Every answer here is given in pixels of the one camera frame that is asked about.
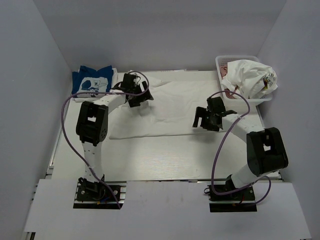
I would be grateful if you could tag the white t shirt red print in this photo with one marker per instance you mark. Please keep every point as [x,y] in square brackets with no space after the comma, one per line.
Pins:
[170,113]

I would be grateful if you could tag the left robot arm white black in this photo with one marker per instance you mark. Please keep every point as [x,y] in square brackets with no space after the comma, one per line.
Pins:
[92,123]

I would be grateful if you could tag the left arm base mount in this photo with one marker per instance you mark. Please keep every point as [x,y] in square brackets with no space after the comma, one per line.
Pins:
[102,199]

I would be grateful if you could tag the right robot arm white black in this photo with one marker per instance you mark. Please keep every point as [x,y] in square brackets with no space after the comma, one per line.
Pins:
[265,150]

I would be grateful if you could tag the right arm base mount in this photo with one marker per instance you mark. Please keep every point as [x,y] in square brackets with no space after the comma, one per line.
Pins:
[238,202]

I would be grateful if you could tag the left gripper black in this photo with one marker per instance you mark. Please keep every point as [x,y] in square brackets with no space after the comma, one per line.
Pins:
[139,97]

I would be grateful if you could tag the white t shirt black lettering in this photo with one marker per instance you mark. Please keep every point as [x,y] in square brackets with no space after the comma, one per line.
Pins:
[250,79]

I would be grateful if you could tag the white plastic basket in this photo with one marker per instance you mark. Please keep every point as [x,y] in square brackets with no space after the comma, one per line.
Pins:
[222,59]

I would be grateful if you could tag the pink t shirt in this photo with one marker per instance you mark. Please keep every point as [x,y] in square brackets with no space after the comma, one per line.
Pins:
[223,73]

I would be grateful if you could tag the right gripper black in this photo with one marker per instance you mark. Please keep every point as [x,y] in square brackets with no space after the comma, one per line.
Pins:
[208,120]

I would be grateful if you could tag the folded blue t shirt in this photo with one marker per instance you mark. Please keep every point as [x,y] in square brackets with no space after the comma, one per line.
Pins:
[87,79]

